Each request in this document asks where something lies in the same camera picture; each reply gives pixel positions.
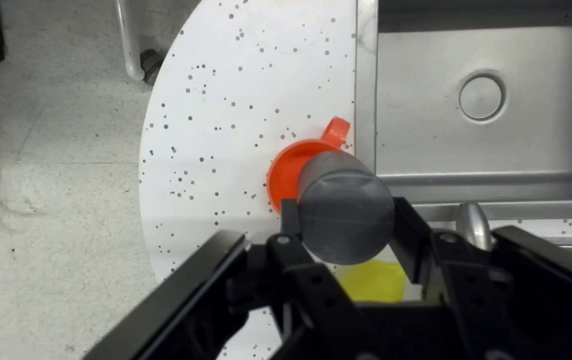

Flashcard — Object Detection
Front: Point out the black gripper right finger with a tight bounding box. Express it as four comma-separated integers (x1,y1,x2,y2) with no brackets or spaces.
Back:
393,195,572,360

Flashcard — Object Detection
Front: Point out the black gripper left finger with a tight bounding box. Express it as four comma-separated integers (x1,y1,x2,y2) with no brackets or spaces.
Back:
85,198,369,360

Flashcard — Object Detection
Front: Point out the grey cylinder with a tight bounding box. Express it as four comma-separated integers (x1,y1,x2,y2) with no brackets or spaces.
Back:
295,150,397,265

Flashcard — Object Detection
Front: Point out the chrome toy faucet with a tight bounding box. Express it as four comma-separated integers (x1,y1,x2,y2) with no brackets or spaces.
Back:
454,198,497,253

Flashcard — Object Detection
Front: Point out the yellow toy lemon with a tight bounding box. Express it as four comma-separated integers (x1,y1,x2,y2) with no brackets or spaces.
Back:
335,257,410,306

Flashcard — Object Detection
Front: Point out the wooden toy kitchen unit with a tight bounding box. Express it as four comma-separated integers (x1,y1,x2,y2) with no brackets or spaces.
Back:
115,0,572,360

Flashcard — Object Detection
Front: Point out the steel toy sink basin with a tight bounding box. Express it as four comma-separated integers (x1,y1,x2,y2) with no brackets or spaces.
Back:
354,0,572,205

